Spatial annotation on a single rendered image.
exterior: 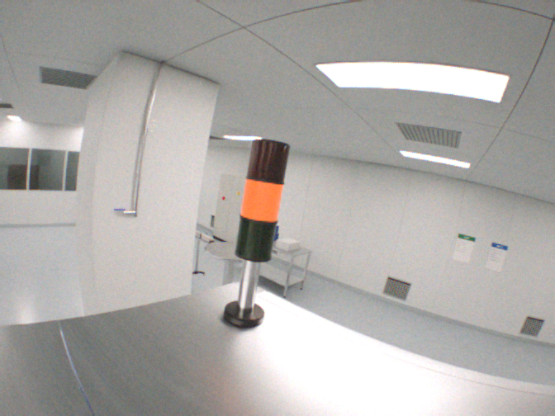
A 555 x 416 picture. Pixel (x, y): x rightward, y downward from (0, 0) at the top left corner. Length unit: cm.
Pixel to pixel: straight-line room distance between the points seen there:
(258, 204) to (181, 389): 23
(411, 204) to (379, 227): 88
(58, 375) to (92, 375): 4
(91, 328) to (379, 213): 562
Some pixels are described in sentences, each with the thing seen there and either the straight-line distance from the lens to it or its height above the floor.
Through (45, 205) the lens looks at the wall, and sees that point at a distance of 832.
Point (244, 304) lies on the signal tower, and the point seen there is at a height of 213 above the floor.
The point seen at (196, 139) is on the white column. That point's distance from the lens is 195.
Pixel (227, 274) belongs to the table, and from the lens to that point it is 450.
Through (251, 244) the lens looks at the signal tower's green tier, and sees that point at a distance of 32.
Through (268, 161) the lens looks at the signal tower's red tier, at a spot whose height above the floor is 232.
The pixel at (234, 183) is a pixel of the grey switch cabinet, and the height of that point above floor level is 184.
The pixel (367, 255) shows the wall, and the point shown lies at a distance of 590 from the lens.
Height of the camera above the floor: 231
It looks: 7 degrees down
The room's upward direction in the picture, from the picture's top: 10 degrees clockwise
